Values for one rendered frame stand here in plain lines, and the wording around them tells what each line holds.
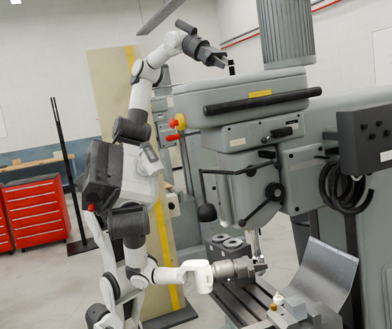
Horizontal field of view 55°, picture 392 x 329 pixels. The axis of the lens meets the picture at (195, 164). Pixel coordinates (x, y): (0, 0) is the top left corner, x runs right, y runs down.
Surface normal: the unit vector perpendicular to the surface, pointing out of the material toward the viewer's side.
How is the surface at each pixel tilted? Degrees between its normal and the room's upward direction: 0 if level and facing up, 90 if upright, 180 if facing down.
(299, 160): 90
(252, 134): 90
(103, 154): 57
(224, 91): 90
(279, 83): 90
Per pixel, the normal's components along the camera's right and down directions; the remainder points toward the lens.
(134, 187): 0.49, -0.50
